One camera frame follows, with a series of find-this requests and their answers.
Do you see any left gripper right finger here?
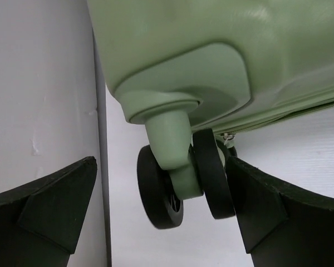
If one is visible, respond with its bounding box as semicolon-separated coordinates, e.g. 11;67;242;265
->
227;157;334;266

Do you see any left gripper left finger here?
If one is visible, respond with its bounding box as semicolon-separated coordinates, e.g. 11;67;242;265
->
0;156;97;266

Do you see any green suitcase blue lining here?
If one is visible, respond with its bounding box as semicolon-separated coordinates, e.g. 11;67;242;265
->
87;1;334;229

